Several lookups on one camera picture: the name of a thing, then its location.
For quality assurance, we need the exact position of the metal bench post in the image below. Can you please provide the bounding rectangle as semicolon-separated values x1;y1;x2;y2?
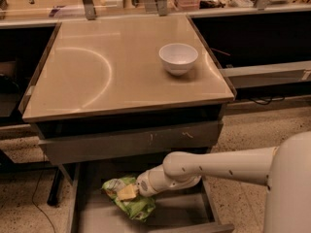
82;0;96;20

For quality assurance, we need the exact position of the grey drawer cabinet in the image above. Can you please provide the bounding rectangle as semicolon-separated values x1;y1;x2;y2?
19;16;235;179

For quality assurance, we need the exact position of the open grey middle drawer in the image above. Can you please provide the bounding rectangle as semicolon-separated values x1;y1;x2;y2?
66;153;234;233

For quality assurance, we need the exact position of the black table leg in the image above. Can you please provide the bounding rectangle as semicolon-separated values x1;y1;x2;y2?
47;169;63;206

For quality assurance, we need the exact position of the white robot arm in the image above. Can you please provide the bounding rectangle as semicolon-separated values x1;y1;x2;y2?
117;131;311;233

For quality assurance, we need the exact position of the grey top drawer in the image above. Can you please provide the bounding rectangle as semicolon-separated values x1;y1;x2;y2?
39;120;223;165

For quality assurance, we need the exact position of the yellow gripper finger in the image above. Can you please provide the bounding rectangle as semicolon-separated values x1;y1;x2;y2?
117;183;139;201

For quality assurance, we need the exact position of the grey shelf beam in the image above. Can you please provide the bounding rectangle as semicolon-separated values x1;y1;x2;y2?
221;61;311;88

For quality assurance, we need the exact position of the white ceramic bowl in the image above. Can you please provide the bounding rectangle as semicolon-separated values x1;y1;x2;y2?
158;43;198;76

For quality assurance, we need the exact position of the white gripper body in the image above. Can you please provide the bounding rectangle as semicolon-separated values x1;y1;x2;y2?
136;172;157;197

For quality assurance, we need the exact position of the green rice chip bag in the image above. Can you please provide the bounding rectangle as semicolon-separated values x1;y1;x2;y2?
101;176;156;221

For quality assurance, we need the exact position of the black floor cable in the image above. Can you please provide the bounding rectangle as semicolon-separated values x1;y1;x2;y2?
30;170;56;233

